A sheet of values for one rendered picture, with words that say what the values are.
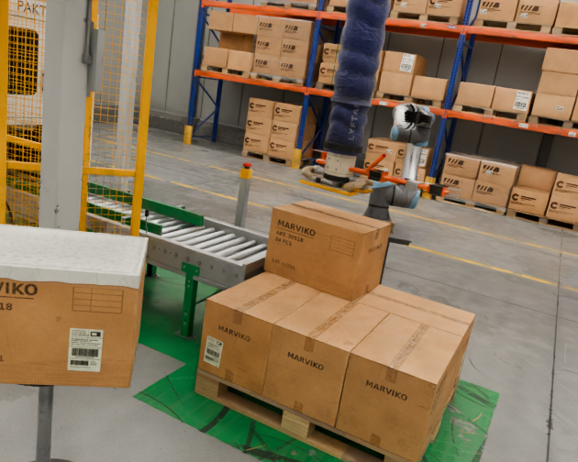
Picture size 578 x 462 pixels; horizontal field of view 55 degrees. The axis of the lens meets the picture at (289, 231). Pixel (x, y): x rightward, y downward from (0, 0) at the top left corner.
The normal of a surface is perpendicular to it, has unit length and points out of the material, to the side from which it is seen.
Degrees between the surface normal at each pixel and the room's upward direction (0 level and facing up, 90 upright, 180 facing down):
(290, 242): 90
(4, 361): 90
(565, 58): 92
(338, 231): 90
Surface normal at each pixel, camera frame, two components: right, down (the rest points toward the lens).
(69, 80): 0.87, 0.25
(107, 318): 0.17, 0.29
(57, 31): -0.46, 0.17
